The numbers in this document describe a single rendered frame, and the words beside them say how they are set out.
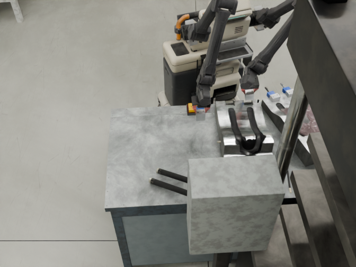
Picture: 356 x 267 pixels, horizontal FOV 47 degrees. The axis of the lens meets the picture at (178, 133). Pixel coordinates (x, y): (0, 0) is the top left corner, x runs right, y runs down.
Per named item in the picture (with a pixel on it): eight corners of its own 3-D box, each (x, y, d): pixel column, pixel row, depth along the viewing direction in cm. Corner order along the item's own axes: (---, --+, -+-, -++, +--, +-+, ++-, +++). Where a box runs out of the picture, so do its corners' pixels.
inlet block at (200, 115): (194, 104, 238) (194, 97, 233) (203, 103, 238) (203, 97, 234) (196, 121, 229) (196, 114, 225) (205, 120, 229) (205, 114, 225)
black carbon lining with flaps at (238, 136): (226, 110, 240) (228, 98, 233) (254, 109, 240) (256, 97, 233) (236, 157, 217) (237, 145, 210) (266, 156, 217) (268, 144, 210)
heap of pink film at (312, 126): (277, 110, 241) (279, 100, 235) (303, 102, 245) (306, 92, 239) (301, 141, 225) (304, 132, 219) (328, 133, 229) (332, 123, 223)
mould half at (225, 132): (214, 112, 249) (215, 95, 239) (257, 109, 250) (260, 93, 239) (225, 179, 215) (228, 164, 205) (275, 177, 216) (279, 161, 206)
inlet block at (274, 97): (261, 91, 256) (262, 85, 252) (268, 89, 258) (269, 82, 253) (271, 105, 248) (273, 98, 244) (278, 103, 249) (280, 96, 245)
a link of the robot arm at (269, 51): (316, 4, 204) (300, -9, 200) (320, 7, 199) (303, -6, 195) (261, 73, 220) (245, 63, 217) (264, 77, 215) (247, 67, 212)
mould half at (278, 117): (260, 105, 252) (263, 92, 244) (297, 95, 258) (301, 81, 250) (305, 167, 221) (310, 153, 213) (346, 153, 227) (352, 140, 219)
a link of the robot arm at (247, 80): (267, 67, 216) (255, 58, 213) (263, 83, 210) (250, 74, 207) (253, 76, 225) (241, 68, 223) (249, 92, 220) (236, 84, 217)
